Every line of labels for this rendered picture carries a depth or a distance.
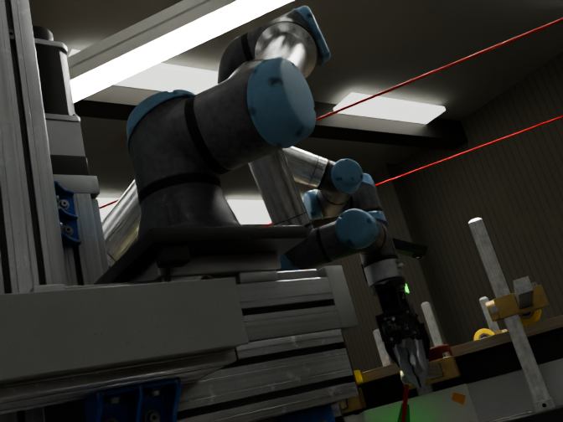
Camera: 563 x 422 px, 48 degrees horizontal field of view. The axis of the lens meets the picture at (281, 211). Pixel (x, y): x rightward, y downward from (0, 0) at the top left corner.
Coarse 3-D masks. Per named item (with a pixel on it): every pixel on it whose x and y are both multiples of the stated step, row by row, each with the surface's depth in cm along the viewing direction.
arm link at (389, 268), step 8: (376, 264) 129; (384, 264) 128; (392, 264) 129; (400, 264) 130; (368, 272) 130; (376, 272) 128; (384, 272) 128; (392, 272) 128; (400, 272) 129; (368, 280) 131; (376, 280) 128; (384, 280) 128
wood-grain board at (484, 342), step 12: (540, 324) 162; (552, 324) 161; (492, 336) 166; (504, 336) 165; (528, 336) 163; (456, 348) 168; (468, 348) 167; (480, 348) 166; (372, 372) 174; (384, 372) 173; (396, 372) 172; (360, 384) 180
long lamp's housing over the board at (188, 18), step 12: (216, 0) 240; (228, 0) 238; (240, 0) 237; (192, 12) 243; (204, 12) 241; (216, 12) 240; (168, 24) 245; (180, 24) 243; (144, 36) 248; (156, 36) 246; (120, 48) 251; (132, 48) 249; (96, 60) 254; (108, 60) 252; (72, 72) 257; (84, 72) 255
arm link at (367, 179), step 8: (368, 176) 162; (360, 184) 160; (368, 184) 161; (360, 192) 159; (368, 192) 160; (376, 192) 162; (360, 200) 159; (368, 200) 159; (376, 200) 160; (360, 208) 159; (368, 208) 158; (376, 208) 159
